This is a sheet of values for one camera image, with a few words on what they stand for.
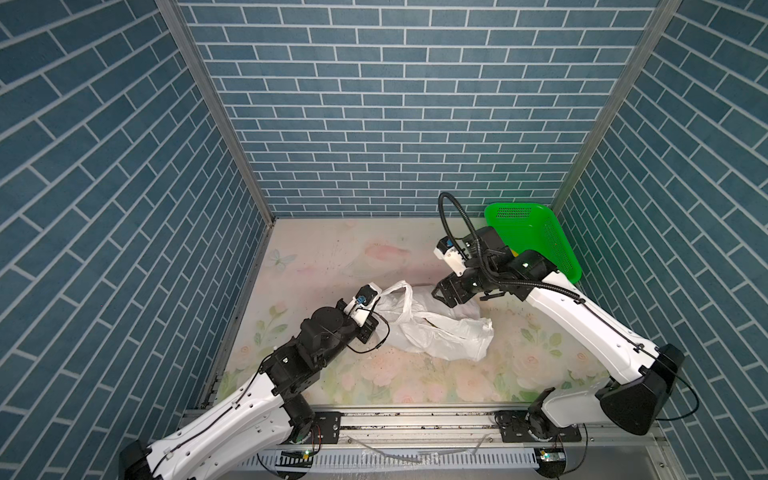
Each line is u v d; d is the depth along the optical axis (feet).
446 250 2.15
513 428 2.41
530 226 3.89
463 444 2.38
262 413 1.58
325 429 2.42
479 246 1.80
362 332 2.06
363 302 1.89
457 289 2.09
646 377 1.29
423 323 2.56
